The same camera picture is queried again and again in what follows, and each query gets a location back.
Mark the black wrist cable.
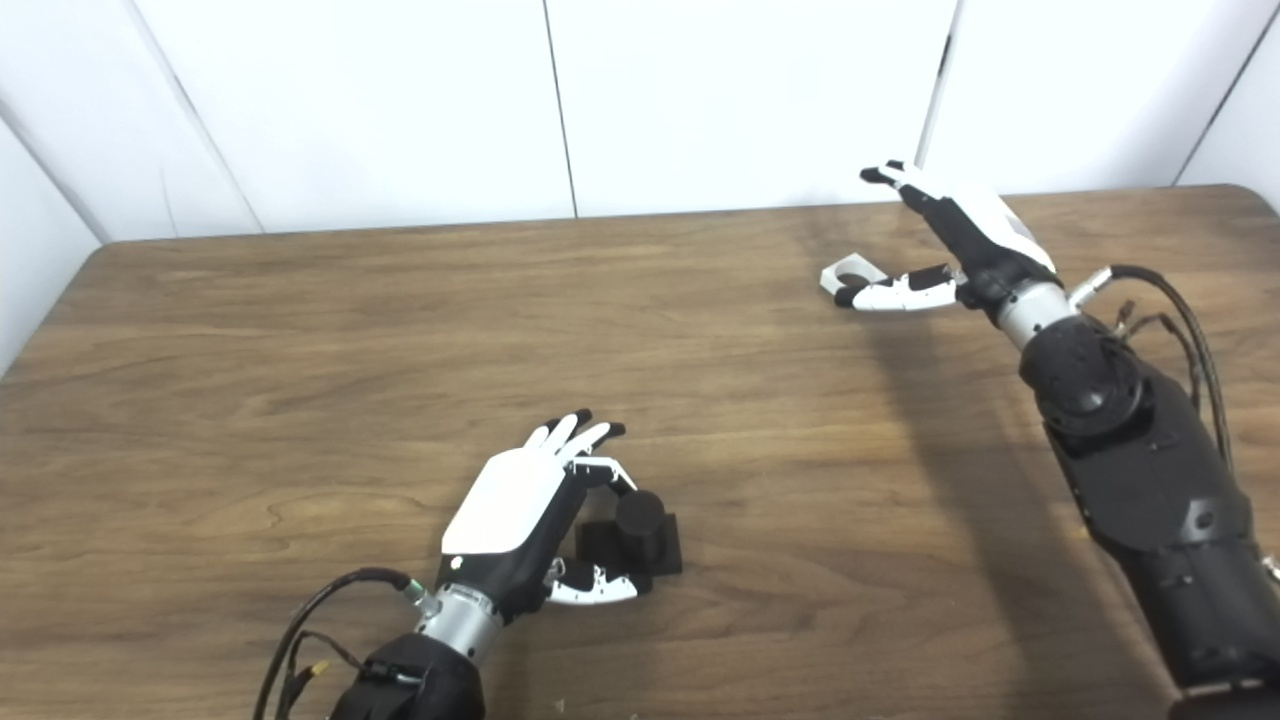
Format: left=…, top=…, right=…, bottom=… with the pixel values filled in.
left=1070, top=264, right=1233, bottom=471
left=252, top=567, right=426, bottom=720

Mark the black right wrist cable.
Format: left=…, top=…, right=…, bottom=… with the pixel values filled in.
left=1070, top=264, right=1233, bottom=471

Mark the white square piece with hole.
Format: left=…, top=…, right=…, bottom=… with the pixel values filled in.
left=820, top=255, right=891, bottom=301

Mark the black peg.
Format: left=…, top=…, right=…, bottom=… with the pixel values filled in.
left=575, top=489, right=685, bottom=581

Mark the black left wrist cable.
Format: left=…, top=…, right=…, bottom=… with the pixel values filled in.
left=252, top=567, right=426, bottom=720

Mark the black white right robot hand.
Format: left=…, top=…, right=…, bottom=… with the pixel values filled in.
left=835, top=160, right=1061, bottom=313

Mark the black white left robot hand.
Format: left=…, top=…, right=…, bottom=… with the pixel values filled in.
left=437, top=409, right=653, bottom=621

